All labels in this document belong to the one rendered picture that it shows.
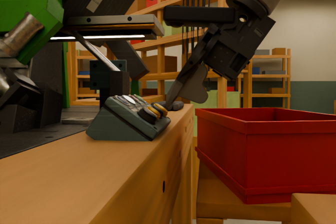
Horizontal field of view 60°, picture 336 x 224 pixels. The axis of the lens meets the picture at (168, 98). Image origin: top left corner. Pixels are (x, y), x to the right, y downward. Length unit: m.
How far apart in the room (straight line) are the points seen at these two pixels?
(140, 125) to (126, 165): 0.12
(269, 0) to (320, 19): 10.21
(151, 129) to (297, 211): 0.19
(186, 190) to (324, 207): 1.06
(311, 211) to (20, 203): 0.25
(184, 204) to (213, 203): 0.93
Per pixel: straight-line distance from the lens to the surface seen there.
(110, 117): 0.38
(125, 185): 0.22
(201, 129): 0.68
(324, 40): 10.64
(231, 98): 3.34
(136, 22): 0.66
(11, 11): 0.63
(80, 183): 0.22
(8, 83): 0.53
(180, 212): 1.40
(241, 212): 0.47
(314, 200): 0.36
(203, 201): 0.46
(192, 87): 0.47
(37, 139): 0.43
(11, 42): 0.55
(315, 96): 10.40
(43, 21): 0.58
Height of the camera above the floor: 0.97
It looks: 2 degrees down
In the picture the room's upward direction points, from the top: straight up
